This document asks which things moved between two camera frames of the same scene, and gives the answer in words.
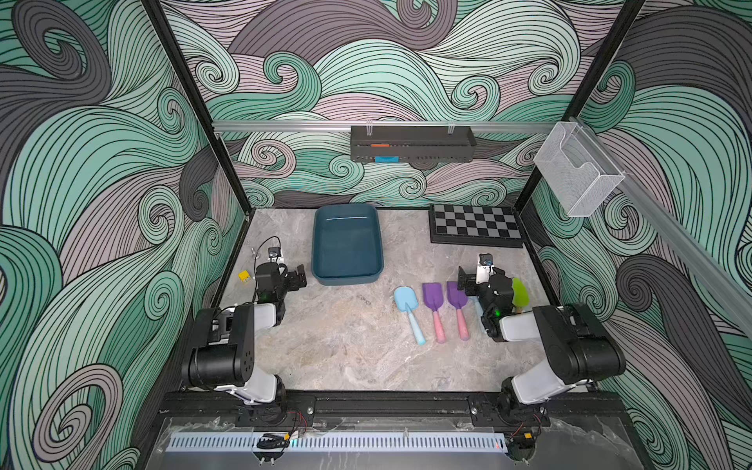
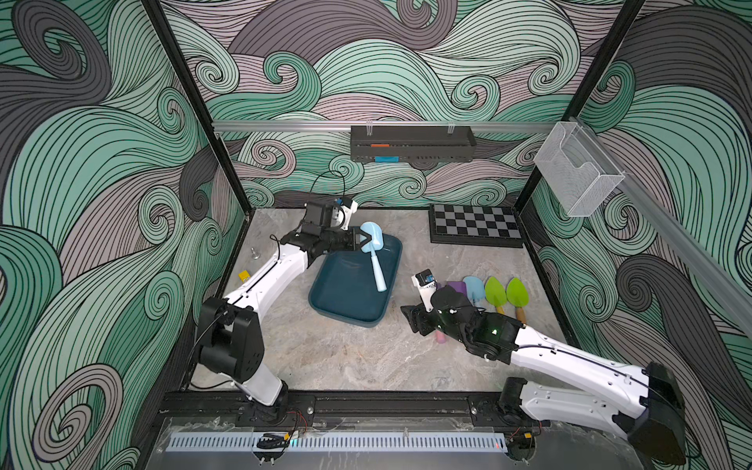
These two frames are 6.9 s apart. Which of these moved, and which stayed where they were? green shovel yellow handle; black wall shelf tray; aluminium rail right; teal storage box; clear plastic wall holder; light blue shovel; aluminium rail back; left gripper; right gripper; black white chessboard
Moved: green shovel yellow handle; right gripper; left gripper; light blue shovel; teal storage box
Stayed: black wall shelf tray; clear plastic wall holder; aluminium rail back; aluminium rail right; black white chessboard
